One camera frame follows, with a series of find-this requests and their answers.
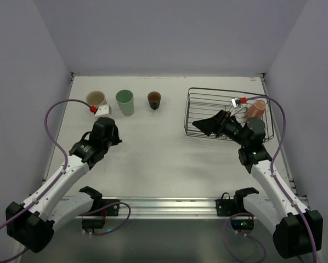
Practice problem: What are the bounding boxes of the black controller box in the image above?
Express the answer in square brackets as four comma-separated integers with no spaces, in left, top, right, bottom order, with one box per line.
[81,219,105,232]
[230,219,255,234]

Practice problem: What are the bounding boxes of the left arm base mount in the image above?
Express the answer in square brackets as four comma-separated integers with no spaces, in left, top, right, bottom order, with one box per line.
[79,186,120,217]

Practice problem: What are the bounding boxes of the right black controller box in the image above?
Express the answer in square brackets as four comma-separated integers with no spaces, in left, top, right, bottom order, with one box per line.
[230,219,255,234]

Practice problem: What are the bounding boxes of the left black controller box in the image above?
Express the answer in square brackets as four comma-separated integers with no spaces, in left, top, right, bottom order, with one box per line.
[81,219,105,232]

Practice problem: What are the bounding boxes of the light green tall cup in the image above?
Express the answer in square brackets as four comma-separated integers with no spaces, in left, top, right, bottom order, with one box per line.
[116,89,134,116]

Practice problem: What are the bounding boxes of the beige ceramic mug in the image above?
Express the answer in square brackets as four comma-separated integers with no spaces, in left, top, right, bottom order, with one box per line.
[86,91,107,108]

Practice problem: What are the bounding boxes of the small dark brown cup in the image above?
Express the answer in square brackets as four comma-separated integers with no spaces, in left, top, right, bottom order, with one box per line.
[147,92,161,110]

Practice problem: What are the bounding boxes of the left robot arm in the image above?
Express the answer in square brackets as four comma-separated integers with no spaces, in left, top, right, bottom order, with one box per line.
[5,117,122,253]

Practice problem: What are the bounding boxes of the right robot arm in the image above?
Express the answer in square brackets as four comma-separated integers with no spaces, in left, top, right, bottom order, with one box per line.
[192,110,323,262]

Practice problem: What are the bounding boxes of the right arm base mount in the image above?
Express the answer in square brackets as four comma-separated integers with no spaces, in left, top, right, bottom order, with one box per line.
[215,187,265,217]

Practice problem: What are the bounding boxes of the pink dotted mug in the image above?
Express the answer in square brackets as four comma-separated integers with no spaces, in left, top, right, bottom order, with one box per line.
[245,101,266,119]

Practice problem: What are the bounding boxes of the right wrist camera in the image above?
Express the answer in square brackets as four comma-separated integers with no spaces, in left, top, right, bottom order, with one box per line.
[231,97,241,108]

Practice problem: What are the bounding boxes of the black wire dish rack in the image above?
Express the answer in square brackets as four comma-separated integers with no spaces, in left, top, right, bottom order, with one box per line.
[184,87,261,140]

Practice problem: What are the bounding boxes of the aluminium mounting rail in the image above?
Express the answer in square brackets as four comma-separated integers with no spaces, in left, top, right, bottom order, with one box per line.
[51,196,313,220]

